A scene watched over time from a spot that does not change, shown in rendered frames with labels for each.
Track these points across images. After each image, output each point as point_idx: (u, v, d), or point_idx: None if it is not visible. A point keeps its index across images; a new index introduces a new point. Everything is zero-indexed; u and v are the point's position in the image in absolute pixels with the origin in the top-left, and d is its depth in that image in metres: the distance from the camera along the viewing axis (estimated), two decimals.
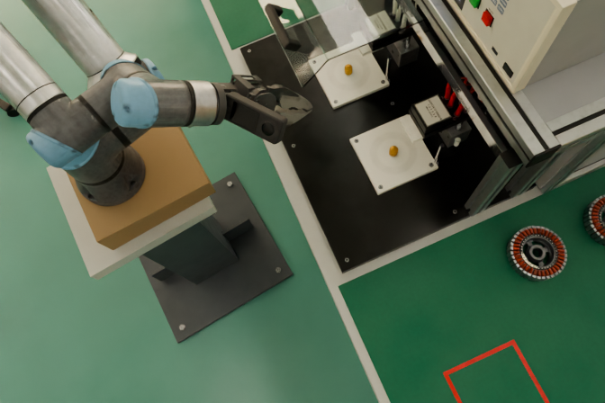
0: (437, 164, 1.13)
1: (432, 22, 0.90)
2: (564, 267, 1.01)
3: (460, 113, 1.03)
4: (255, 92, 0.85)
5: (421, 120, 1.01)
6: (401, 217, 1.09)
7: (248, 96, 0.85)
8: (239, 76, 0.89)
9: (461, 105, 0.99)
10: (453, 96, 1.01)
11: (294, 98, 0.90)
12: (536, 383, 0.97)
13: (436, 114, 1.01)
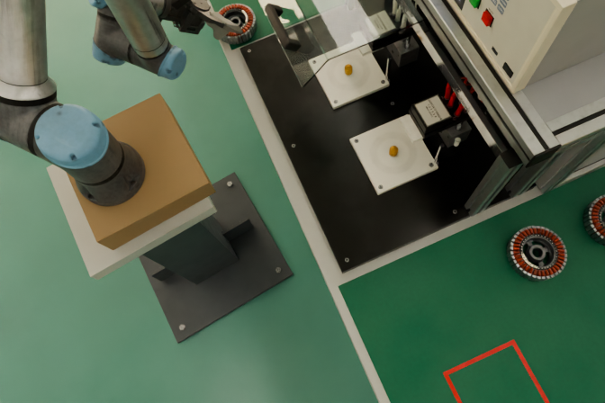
0: (437, 164, 1.13)
1: (432, 22, 0.90)
2: (564, 267, 1.01)
3: (460, 113, 1.03)
4: None
5: (421, 120, 1.01)
6: (401, 217, 1.09)
7: None
8: None
9: (461, 105, 0.99)
10: (453, 96, 1.01)
11: None
12: (536, 383, 0.97)
13: (436, 114, 1.01)
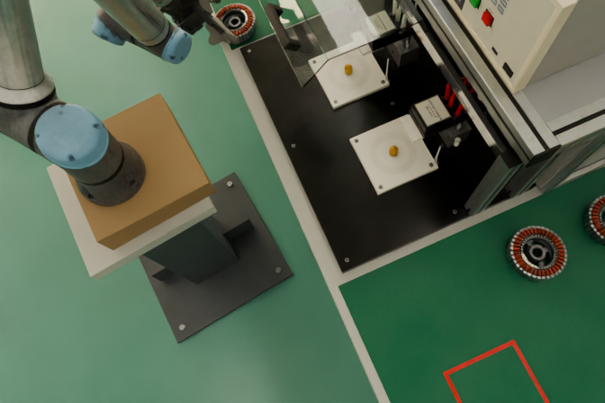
0: (437, 164, 1.13)
1: (432, 22, 0.90)
2: (564, 267, 1.01)
3: (460, 113, 1.03)
4: None
5: (421, 120, 1.01)
6: (401, 217, 1.09)
7: None
8: None
9: (461, 105, 0.99)
10: (453, 96, 1.01)
11: None
12: (536, 383, 0.97)
13: (436, 114, 1.01)
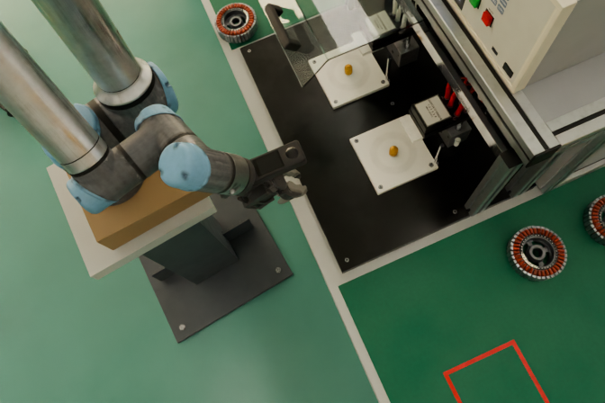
0: (437, 164, 1.13)
1: (432, 22, 0.90)
2: (564, 267, 1.01)
3: (460, 113, 1.03)
4: None
5: (421, 120, 1.01)
6: (401, 217, 1.09)
7: None
8: None
9: (461, 105, 0.99)
10: (453, 96, 1.01)
11: None
12: (536, 383, 0.97)
13: (436, 114, 1.01)
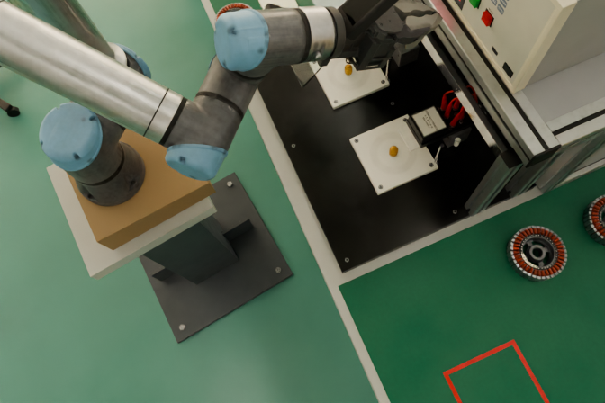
0: (437, 164, 1.13)
1: None
2: (564, 267, 1.01)
3: (456, 124, 1.07)
4: None
5: (419, 130, 1.05)
6: (401, 217, 1.09)
7: None
8: None
9: (456, 116, 1.04)
10: (448, 108, 1.05)
11: (409, 1, 0.76)
12: (536, 383, 0.97)
13: (432, 125, 1.05)
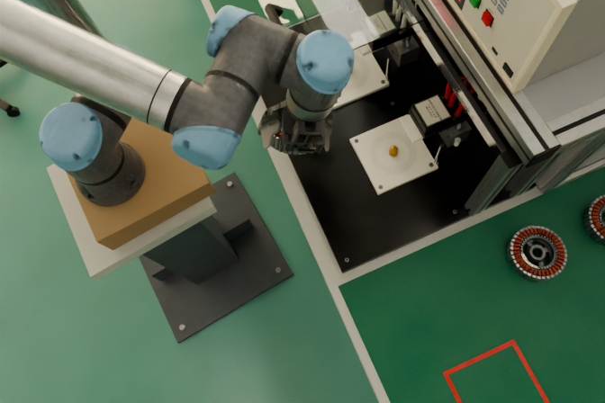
0: (437, 164, 1.13)
1: (432, 22, 0.90)
2: (564, 267, 1.01)
3: (460, 113, 1.03)
4: (284, 104, 0.84)
5: (421, 120, 1.01)
6: (401, 217, 1.09)
7: None
8: (282, 138, 0.83)
9: (461, 105, 0.99)
10: (453, 96, 1.01)
11: None
12: (536, 383, 0.97)
13: (436, 114, 1.01)
